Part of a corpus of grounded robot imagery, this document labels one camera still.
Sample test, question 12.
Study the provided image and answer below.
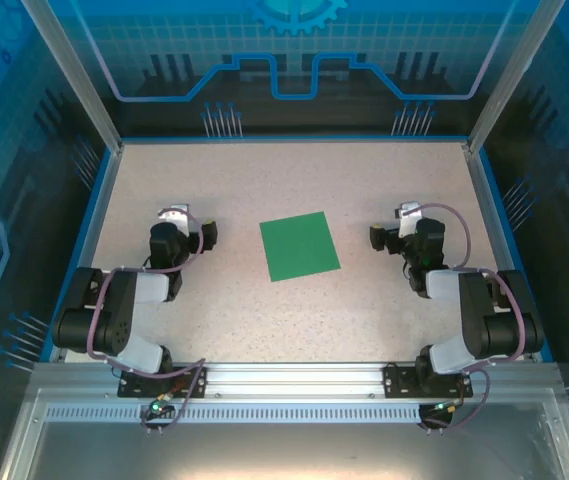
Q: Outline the green paper sheet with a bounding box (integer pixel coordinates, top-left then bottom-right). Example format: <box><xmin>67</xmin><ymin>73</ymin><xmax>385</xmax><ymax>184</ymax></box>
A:
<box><xmin>259</xmin><ymin>211</ymin><xmax>341</xmax><ymax>283</ymax></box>

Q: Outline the left circuit board green light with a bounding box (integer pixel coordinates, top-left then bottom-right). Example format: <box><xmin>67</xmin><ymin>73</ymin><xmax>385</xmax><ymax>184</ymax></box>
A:
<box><xmin>147</xmin><ymin>396</ymin><xmax>174</xmax><ymax>420</ymax></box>

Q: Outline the grey metal shelf panel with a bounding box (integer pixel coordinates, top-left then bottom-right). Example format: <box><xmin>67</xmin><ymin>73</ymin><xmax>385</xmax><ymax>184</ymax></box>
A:
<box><xmin>0</xmin><ymin>387</ymin><xmax>569</xmax><ymax>480</ymax></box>

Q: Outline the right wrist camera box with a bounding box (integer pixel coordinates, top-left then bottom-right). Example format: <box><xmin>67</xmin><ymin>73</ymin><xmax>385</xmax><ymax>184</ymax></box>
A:
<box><xmin>396</xmin><ymin>201</ymin><xmax>423</xmax><ymax>239</ymax></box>

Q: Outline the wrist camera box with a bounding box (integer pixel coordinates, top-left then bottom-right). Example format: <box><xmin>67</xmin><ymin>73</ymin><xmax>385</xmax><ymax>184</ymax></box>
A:
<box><xmin>396</xmin><ymin>201</ymin><xmax>423</xmax><ymax>239</ymax></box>
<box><xmin>157</xmin><ymin>203</ymin><xmax>191</xmax><ymax>235</ymax></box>

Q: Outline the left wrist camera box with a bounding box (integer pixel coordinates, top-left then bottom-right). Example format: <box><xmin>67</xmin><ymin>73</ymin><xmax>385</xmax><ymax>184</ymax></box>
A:
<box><xmin>157</xmin><ymin>203</ymin><xmax>191</xmax><ymax>235</ymax></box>

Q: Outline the right aluminium side rail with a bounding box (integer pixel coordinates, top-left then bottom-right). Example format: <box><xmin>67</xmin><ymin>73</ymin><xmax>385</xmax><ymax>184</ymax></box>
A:
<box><xmin>463</xmin><ymin>141</ymin><xmax>540</xmax><ymax>362</ymax></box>

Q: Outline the aluminium side rail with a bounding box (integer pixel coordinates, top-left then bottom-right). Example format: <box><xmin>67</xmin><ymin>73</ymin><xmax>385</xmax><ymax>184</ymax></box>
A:
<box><xmin>463</xmin><ymin>141</ymin><xmax>540</xmax><ymax>362</ymax></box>
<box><xmin>46</xmin><ymin>142</ymin><xmax>125</xmax><ymax>364</ymax></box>

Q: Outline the left aluminium side rail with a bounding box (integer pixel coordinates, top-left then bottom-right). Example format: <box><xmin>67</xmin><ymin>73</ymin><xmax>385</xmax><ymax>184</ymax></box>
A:
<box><xmin>46</xmin><ymin>142</ymin><xmax>125</xmax><ymax>364</ymax></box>

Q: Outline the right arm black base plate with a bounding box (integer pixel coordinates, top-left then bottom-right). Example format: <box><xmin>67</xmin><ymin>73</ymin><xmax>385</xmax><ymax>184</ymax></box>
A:
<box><xmin>383</xmin><ymin>364</ymin><xmax>474</xmax><ymax>400</ymax></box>

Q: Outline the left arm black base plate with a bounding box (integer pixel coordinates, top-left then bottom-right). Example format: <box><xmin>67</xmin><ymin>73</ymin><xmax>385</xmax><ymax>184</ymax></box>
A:
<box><xmin>117</xmin><ymin>366</ymin><xmax>209</xmax><ymax>400</ymax></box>

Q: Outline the aluminium mounting rail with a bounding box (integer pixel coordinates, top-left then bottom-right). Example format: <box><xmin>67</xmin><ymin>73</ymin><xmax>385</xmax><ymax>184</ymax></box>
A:
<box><xmin>31</xmin><ymin>362</ymin><xmax>563</xmax><ymax>401</ymax></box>

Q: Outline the right aluminium frame post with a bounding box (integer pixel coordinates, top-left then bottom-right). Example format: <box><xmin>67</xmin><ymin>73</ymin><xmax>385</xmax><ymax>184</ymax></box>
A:
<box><xmin>465</xmin><ymin>0</ymin><xmax>569</xmax><ymax>155</ymax></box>

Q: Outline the aluminium frame post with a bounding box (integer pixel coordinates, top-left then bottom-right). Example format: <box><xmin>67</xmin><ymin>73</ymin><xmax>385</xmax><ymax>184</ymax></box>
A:
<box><xmin>465</xmin><ymin>0</ymin><xmax>569</xmax><ymax>155</ymax></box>
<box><xmin>20</xmin><ymin>0</ymin><xmax>125</xmax><ymax>154</ymax></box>

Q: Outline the slotted grey cable duct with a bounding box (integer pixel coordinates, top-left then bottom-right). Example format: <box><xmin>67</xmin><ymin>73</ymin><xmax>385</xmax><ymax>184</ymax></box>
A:
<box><xmin>43</xmin><ymin>405</ymin><xmax>550</xmax><ymax>425</ymax></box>

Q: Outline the left aluminium frame post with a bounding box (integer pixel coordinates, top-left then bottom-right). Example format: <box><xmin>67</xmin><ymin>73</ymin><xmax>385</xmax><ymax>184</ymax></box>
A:
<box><xmin>20</xmin><ymin>0</ymin><xmax>125</xmax><ymax>154</ymax></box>

